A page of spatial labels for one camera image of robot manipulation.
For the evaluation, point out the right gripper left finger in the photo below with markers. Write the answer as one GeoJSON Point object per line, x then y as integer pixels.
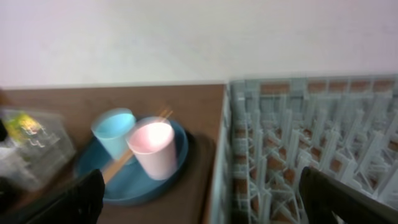
{"type": "Point", "coordinates": [79, 202]}

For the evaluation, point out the brown serving tray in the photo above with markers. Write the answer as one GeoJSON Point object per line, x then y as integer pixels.
{"type": "Point", "coordinates": [182, 203]}

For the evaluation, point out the grey dishwasher rack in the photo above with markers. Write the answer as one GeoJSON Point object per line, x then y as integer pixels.
{"type": "Point", "coordinates": [271, 129]}

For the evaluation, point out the pink cup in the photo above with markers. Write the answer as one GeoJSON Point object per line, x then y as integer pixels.
{"type": "Point", "coordinates": [152, 142]}

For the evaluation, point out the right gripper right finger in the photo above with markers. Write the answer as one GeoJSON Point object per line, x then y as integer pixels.
{"type": "Point", "coordinates": [325, 199]}

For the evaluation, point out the light blue cup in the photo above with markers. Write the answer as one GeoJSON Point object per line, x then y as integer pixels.
{"type": "Point", "coordinates": [111, 129]}

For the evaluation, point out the wooden chopstick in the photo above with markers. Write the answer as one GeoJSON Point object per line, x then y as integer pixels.
{"type": "Point", "coordinates": [127, 158]}
{"type": "Point", "coordinates": [124, 157]}

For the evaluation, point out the clear plastic bin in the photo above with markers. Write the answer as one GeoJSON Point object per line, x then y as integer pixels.
{"type": "Point", "coordinates": [32, 167]}

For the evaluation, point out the left wooden chopstick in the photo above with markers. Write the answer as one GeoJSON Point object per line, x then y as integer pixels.
{"type": "Point", "coordinates": [124, 157]}

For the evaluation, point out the dark blue plate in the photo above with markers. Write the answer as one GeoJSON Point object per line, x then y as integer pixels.
{"type": "Point", "coordinates": [131, 185]}

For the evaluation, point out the green yellow snack wrapper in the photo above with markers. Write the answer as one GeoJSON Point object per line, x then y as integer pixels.
{"type": "Point", "coordinates": [24, 128]}

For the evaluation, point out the right wooden chopstick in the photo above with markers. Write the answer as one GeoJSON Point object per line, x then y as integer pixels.
{"type": "Point", "coordinates": [127, 158]}

